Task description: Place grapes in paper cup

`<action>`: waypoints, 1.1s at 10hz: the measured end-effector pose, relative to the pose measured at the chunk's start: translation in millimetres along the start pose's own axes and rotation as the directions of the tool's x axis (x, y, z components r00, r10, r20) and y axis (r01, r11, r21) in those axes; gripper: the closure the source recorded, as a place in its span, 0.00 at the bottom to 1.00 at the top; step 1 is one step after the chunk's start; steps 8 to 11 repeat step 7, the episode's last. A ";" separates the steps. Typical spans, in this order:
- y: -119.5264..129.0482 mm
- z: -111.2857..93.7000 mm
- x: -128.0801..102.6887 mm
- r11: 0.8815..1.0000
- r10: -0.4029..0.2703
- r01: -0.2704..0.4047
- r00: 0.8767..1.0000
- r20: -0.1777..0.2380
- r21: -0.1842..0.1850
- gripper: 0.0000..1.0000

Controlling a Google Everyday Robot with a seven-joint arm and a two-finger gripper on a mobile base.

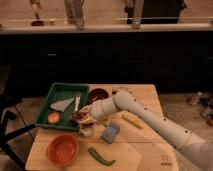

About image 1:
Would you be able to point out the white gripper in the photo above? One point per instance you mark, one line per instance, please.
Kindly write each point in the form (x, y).
(86, 116)

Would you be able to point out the dark red grapes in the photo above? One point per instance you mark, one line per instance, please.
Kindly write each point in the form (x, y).
(78, 115)

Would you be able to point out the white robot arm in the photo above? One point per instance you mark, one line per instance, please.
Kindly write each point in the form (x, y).
(195, 148)

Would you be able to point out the white paper cup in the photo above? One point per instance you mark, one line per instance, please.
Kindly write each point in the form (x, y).
(87, 130)

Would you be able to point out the dark red bowl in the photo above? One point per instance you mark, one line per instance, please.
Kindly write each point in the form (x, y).
(97, 94)

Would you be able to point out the white plastic fork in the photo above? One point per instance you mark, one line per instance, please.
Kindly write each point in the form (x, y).
(77, 101)

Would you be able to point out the blue grey sponge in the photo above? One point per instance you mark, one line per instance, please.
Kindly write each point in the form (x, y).
(110, 133)

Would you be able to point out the grey cloth piece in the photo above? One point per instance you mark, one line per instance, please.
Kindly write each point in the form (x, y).
(61, 105)

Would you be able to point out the green chili pepper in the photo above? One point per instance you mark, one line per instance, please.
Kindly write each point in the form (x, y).
(92, 151)

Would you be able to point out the green plastic tray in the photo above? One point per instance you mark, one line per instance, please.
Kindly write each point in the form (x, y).
(59, 92)

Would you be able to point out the orange peach fruit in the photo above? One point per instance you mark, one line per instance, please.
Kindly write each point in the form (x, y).
(53, 118)

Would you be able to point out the orange plastic bowl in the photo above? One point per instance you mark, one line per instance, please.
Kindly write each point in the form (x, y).
(62, 150)

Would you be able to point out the black chair frame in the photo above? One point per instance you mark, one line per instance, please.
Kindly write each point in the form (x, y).
(5, 137)

